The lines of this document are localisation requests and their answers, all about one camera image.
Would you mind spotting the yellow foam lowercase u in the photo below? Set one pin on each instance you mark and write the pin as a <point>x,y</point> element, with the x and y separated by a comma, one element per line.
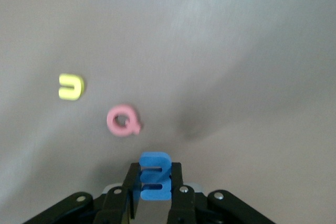
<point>78,89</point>

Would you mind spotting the pink foam letter Q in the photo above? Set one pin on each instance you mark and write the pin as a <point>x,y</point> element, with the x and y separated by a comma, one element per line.
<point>111,121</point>

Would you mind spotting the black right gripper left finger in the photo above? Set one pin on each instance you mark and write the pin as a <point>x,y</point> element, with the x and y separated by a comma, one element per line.
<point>113,203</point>

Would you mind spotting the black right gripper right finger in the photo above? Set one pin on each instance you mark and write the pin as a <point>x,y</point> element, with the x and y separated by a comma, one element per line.
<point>183,205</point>

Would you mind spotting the blue foam lowercase m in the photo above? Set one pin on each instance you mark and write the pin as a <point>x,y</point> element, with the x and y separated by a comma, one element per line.
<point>155,161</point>

